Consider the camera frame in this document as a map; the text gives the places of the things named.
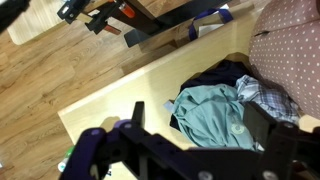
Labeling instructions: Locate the light wood coffee table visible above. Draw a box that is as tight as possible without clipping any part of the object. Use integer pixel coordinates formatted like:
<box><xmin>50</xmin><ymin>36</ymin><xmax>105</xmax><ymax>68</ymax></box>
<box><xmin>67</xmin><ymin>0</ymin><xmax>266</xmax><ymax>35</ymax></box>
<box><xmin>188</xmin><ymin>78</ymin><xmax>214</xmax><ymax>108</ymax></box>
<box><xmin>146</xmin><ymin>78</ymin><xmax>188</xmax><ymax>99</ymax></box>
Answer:
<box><xmin>57</xmin><ymin>11</ymin><xmax>320</xmax><ymax>180</ymax></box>

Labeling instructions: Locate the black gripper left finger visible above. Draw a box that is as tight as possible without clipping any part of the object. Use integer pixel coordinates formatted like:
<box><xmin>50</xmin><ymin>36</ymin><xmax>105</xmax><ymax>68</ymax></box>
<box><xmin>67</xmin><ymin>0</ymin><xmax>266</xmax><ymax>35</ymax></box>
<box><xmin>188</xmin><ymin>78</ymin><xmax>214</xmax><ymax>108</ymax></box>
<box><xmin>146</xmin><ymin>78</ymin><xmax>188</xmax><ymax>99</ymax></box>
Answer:
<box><xmin>59</xmin><ymin>101</ymin><xmax>188</xmax><ymax>180</ymax></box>

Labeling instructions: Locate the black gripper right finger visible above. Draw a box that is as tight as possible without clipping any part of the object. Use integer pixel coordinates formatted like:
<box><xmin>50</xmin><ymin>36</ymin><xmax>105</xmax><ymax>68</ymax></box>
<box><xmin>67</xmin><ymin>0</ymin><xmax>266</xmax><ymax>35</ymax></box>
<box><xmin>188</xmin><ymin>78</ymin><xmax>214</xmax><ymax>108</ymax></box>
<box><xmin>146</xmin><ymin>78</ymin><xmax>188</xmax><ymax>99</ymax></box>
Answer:
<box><xmin>244</xmin><ymin>101</ymin><xmax>320</xmax><ymax>180</ymax></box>

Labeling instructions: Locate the bag with blue handles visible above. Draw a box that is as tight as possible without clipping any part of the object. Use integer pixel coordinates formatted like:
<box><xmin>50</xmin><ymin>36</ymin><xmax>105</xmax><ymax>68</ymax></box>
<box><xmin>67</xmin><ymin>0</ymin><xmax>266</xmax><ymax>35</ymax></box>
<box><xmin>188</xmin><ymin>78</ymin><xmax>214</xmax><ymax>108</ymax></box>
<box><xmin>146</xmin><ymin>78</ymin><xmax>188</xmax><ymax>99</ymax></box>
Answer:
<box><xmin>187</xmin><ymin>7</ymin><xmax>234</xmax><ymax>43</ymax></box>

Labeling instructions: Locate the small white blue card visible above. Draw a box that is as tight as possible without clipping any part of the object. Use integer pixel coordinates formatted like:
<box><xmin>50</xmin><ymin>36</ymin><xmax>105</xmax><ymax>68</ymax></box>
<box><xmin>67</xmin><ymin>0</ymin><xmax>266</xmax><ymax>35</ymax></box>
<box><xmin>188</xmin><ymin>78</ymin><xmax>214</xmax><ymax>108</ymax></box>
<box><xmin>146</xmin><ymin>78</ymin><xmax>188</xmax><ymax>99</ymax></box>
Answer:
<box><xmin>162</xmin><ymin>99</ymin><xmax>175</xmax><ymax>113</ymax></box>

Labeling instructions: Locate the navy blue garment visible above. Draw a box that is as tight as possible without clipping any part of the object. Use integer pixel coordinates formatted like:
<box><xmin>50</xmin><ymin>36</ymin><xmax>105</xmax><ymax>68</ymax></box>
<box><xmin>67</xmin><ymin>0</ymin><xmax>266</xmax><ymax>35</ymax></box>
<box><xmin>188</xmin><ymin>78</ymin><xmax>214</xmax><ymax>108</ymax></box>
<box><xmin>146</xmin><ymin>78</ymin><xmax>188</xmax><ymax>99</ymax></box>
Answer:
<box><xmin>169</xmin><ymin>59</ymin><xmax>255</xmax><ymax>132</ymax></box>

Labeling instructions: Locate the beige floor mat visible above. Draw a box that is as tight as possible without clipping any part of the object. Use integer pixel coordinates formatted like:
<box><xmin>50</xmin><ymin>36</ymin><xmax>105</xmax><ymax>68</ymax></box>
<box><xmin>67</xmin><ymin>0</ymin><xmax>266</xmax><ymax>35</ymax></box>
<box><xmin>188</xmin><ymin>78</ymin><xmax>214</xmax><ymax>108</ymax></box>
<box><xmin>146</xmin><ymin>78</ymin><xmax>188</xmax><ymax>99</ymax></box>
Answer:
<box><xmin>6</xmin><ymin>0</ymin><xmax>69</xmax><ymax>46</ymax></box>

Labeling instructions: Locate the light teal grey shirt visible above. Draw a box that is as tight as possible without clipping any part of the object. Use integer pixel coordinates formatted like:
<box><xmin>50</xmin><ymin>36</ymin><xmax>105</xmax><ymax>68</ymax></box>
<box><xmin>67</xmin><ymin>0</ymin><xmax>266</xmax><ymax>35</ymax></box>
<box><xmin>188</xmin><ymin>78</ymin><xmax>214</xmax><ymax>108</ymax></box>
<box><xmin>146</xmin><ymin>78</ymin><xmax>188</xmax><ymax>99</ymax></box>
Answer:
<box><xmin>171</xmin><ymin>83</ymin><xmax>258</xmax><ymax>151</ymax></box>

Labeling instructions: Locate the wooden table black frame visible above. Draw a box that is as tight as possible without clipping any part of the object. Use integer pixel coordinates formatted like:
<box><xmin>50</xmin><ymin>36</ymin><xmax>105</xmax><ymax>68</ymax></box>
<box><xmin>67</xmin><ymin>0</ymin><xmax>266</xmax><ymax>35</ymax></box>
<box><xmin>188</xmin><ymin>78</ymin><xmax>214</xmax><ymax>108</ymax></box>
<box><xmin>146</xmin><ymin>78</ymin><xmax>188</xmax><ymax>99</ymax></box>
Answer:
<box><xmin>123</xmin><ymin>0</ymin><xmax>234</xmax><ymax>49</ymax></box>

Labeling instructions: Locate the green plastic bottle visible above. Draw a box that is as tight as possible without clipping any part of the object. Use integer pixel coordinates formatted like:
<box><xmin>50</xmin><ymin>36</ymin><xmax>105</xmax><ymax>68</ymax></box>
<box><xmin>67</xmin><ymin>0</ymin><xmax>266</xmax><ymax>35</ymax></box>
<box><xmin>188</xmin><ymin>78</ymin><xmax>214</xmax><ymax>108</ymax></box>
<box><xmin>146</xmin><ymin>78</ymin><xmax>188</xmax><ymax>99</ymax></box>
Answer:
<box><xmin>57</xmin><ymin>145</ymin><xmax>76</xmax><ymax>173</ymax></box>

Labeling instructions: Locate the polka dot laundry bag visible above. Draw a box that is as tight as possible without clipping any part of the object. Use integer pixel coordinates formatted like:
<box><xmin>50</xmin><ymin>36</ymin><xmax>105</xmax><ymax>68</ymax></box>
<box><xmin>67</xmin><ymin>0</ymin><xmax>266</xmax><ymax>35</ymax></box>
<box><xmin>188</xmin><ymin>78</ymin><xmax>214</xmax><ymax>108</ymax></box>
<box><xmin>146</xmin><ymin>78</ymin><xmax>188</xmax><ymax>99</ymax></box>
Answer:
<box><xmin>248</xmin><ymin>0</ymin><xmax>320</xmax><ymax>121</ymax></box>

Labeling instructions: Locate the blue white plaid shirt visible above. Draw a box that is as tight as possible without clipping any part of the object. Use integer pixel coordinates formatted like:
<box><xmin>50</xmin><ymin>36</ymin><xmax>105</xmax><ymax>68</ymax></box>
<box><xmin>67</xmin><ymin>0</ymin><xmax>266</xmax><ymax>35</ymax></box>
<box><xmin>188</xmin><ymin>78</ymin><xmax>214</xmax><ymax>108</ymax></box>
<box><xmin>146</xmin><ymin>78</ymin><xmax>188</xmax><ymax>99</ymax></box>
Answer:
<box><xmin>234</xmin><ymin>74</ymin><xmax>301</xmax><ymax>126</ymax></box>

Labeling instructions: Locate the orange handle clamp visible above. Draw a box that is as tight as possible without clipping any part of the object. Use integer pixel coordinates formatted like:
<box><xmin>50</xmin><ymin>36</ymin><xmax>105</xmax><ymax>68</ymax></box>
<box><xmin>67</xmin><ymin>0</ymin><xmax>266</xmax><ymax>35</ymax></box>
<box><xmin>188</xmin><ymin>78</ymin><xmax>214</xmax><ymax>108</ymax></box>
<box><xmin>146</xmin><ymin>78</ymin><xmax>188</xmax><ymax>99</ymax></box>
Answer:
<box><xmin>112</xmin><ymin>0</ymin><xmax>138</xmax><ymax>20</ymax></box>

